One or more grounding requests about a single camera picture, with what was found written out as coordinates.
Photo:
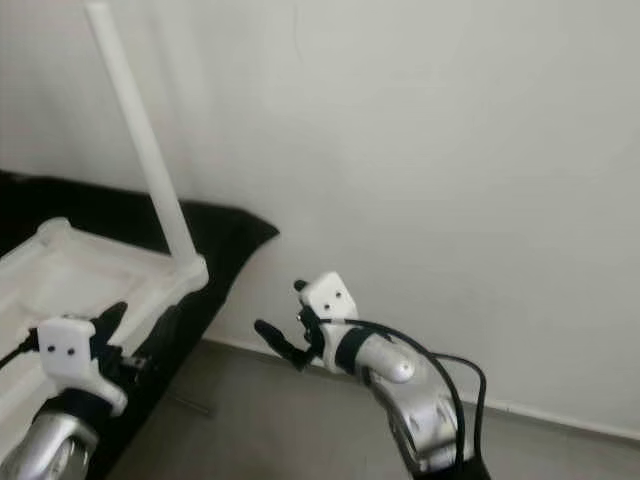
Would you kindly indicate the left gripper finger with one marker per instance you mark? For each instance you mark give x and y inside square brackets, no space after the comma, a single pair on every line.
[165,335]
[113,323]

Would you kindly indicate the white plastic table top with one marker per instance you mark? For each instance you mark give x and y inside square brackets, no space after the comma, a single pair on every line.
[50,300]

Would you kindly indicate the white plastic table leg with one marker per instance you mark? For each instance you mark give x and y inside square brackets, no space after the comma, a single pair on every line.
[150,150]

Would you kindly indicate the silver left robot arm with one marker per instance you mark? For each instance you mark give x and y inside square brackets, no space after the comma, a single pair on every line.
[50,445]

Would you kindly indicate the black table cloth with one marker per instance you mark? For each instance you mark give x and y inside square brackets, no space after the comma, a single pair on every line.
[230,230]

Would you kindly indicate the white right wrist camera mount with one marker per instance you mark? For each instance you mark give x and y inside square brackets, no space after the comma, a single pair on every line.
[330,295]

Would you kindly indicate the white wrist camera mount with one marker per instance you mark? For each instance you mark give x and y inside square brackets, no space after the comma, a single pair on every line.
[330,295]
[65,350]

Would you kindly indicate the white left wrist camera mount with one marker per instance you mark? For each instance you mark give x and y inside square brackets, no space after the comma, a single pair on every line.
[65,350]

